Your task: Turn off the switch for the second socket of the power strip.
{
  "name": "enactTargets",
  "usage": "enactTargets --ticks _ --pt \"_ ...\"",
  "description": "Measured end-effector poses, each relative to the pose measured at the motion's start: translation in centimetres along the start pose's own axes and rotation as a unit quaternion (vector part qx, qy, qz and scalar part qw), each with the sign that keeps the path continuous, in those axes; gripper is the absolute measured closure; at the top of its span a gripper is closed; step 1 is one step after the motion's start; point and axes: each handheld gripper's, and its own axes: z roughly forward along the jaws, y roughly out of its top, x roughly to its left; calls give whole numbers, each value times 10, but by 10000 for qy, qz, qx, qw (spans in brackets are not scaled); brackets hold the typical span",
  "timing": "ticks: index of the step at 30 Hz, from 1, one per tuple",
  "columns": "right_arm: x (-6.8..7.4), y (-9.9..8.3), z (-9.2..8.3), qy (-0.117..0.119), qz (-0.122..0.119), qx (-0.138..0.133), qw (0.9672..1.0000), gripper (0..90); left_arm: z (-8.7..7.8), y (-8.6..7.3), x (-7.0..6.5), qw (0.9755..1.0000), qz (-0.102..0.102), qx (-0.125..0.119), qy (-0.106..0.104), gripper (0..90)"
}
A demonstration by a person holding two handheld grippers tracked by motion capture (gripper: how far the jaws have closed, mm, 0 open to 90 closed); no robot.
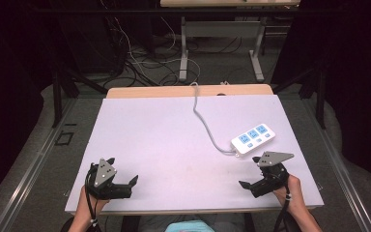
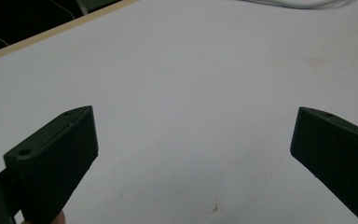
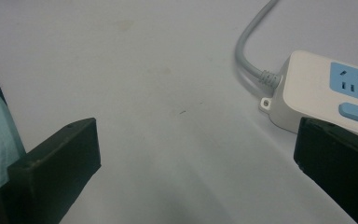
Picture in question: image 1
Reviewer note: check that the person's right hand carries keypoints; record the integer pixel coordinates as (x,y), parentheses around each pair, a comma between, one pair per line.
(291,193)

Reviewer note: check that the black metal stand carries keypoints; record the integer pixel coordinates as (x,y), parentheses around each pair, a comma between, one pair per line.
(61,83)
(315,87)

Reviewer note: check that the black floor socket frame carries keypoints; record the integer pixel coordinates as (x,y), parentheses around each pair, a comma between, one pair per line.
(64,138)

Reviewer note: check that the white power strip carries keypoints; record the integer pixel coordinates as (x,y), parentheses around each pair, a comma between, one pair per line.
(253,139)

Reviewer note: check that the person's left hand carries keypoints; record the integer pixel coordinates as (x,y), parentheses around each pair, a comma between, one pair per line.
(88,203)

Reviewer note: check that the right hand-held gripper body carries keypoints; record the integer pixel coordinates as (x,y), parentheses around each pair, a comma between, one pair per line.
(272,174)

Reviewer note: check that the wooden table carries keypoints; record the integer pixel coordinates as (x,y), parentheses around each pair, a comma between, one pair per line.
(161,91)

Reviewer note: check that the white table mat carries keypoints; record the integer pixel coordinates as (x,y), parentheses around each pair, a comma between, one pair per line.
(161,154)

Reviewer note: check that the person's teal clothing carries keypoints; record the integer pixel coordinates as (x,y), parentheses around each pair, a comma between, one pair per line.
(189,226)

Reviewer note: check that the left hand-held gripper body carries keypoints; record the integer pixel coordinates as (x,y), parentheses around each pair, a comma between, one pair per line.
(104,174)

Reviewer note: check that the white-legged background table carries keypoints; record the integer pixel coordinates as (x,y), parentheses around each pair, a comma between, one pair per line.
(222,29)

